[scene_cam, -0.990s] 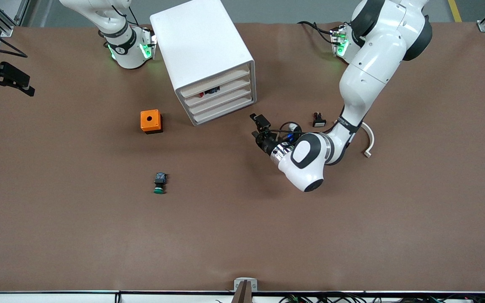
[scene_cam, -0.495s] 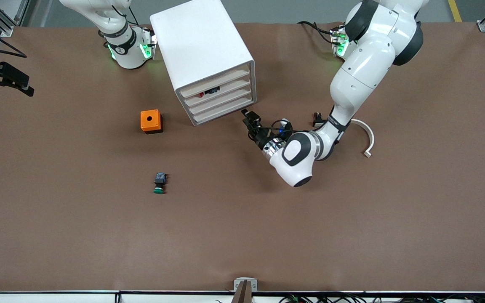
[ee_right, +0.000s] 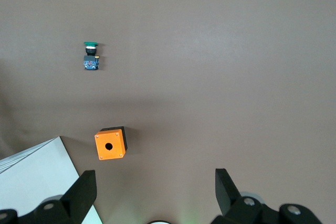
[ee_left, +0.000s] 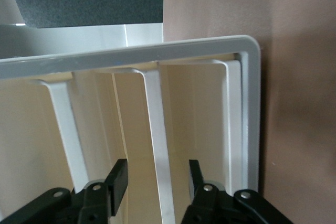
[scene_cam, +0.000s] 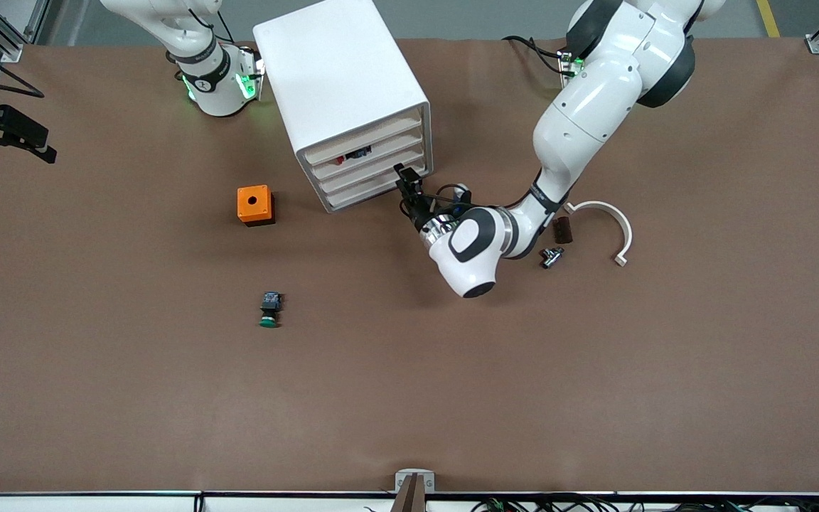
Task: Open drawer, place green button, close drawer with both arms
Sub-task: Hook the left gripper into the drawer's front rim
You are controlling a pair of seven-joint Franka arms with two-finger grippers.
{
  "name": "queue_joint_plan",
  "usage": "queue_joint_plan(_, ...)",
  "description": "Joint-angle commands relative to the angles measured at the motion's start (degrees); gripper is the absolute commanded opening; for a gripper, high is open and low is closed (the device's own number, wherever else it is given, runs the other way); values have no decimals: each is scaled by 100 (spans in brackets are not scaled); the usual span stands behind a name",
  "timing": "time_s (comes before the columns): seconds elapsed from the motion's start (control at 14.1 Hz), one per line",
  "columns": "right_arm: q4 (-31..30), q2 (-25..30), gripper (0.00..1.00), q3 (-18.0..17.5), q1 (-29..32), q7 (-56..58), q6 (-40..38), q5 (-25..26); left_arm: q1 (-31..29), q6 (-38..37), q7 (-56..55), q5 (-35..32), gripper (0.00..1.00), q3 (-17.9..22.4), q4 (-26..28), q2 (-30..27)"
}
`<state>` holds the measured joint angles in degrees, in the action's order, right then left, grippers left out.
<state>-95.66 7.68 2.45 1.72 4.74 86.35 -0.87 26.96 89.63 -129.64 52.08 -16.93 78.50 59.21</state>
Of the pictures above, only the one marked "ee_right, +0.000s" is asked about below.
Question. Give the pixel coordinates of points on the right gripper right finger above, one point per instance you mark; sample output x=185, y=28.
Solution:
x=227, y=195

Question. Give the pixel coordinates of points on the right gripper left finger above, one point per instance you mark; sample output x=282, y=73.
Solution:
x=81, y=195

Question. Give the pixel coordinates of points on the green mushroom push button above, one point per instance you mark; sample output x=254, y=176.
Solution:
x=91, y=61

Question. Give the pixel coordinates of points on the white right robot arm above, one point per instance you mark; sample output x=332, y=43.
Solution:
x=158, y=222

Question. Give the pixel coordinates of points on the white drawer cabinet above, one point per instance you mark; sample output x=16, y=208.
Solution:
x=34, y=182

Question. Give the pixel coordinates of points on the orange button enclosure box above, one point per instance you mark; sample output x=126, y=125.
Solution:
x=110, y=146

